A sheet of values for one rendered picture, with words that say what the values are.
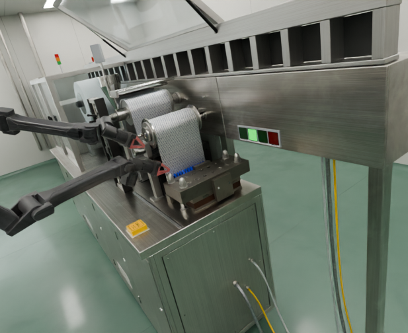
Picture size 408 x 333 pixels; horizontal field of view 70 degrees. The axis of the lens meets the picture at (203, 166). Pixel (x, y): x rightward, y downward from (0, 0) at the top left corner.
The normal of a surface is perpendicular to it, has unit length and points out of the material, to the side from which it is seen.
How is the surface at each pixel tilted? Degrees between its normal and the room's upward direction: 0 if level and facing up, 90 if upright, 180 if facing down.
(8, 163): 90
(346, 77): 90
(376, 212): 90
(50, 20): 90
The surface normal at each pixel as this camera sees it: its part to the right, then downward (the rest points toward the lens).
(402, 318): -0.19, -0.91
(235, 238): 0.56, 0.21
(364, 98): -0.80, 0.36
